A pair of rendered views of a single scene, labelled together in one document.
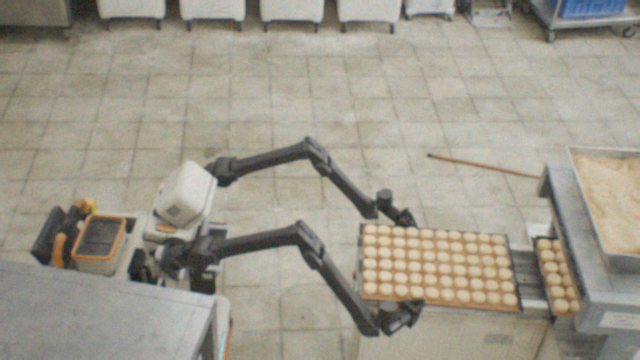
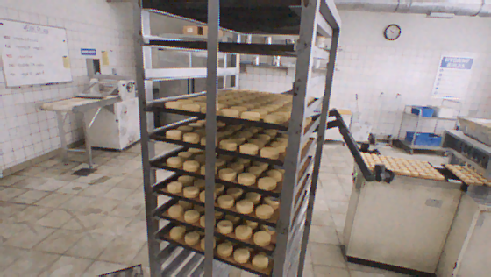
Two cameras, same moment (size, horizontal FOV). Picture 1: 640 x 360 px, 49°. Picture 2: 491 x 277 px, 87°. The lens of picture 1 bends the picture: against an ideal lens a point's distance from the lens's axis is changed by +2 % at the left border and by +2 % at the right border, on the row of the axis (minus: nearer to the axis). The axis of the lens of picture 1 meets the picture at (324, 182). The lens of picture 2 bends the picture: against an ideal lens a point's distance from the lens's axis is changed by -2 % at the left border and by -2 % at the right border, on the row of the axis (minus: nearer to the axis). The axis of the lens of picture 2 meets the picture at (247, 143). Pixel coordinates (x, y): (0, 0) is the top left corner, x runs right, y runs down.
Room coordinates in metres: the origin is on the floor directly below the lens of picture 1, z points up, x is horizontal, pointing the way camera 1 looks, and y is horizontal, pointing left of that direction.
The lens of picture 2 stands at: (-0.35, 0.27, 1.65)
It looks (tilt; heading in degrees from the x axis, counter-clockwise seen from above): 18 degrees down; 13
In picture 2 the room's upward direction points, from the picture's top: 4 degrees clockwise
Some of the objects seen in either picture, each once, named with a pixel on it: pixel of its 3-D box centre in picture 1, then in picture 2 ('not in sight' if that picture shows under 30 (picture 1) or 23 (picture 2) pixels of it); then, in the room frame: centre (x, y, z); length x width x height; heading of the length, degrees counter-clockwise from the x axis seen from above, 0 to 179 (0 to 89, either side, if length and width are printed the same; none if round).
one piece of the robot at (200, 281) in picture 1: (205, 254); not in sight; (1.88, 0.44, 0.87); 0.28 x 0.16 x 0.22; 0
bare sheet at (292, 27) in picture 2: not in sight; (258, 23); (0.59, 0.48, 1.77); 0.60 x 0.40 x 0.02; 172
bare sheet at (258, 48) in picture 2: not in sight; (256, 51); (0.59, 0.48, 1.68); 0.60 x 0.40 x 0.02; 172
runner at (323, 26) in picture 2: not in sight; (318, 22); (0.57, 0.28, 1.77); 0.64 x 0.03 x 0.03; 172
